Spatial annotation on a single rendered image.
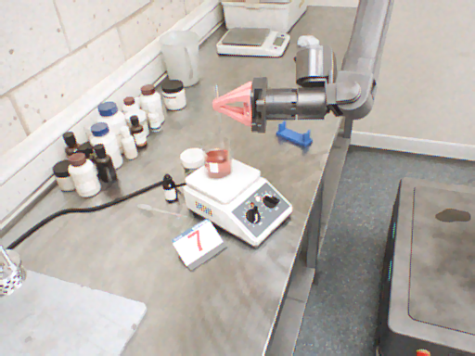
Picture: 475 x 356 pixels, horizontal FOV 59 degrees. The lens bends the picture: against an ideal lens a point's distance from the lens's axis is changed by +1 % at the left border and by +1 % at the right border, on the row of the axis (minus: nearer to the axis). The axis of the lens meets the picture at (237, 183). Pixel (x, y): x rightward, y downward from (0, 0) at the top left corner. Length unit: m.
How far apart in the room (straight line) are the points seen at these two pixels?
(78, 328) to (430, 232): 1.10
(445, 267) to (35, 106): 1.21
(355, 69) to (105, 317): 0.60
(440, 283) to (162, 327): 0.86
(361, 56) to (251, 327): 0.49
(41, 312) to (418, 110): 1.99
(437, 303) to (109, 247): 0.88
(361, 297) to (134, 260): 1.07
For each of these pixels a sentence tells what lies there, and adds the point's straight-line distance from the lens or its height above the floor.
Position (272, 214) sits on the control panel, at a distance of 0.86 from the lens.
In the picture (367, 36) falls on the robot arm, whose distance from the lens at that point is 0.77.
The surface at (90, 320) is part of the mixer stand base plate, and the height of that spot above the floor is 0.76.
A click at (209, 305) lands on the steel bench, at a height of 0.75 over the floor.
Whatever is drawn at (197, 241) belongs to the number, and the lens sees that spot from 0.84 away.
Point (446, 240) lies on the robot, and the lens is 1.48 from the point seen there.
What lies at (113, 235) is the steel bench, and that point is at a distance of 0.93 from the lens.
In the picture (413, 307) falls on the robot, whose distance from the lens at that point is 1.28.
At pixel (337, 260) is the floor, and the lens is 1.82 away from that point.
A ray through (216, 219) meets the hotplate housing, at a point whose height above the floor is 0.78.
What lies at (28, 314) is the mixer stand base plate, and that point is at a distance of 0.85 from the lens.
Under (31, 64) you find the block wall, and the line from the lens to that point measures 1.13.
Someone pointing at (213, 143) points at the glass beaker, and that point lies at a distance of 0.88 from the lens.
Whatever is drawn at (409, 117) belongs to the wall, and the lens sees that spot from 2.38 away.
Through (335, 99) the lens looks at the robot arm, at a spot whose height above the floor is 1.04.
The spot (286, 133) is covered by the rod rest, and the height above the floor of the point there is 0.76.
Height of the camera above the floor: 1.38
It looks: 39 degrees down
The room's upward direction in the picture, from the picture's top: 5 degrees counter-clockwise
